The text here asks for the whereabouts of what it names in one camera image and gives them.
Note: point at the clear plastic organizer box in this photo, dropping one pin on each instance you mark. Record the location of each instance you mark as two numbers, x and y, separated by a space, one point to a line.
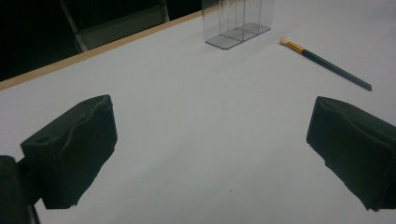
238 21

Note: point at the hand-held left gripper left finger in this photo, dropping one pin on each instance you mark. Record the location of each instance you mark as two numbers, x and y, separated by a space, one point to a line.
71 149

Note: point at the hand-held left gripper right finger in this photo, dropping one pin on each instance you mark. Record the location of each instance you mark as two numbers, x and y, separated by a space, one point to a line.
355 146

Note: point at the metal chair frame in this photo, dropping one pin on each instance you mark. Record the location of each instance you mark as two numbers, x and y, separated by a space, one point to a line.
118 25

